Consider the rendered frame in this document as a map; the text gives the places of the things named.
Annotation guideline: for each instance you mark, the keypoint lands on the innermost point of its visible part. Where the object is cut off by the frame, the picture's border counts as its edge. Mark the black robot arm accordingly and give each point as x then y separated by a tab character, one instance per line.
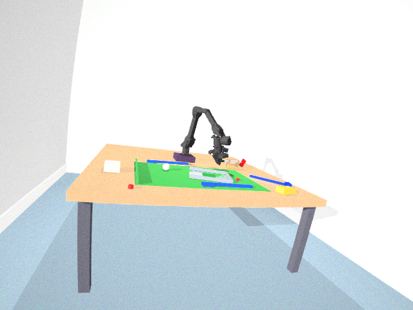
220	139

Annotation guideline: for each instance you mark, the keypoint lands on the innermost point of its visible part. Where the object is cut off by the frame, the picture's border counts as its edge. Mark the white box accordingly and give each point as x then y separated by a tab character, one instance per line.
112	166

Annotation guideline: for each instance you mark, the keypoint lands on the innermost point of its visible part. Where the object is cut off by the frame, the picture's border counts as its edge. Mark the yellow block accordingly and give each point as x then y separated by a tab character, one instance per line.
285	190

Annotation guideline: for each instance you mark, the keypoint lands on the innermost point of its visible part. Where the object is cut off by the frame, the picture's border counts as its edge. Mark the green flat mat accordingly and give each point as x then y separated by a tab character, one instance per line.
178	176

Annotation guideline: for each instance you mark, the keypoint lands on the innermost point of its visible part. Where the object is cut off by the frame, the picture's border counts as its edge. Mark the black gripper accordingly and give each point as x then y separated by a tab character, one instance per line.
217	153

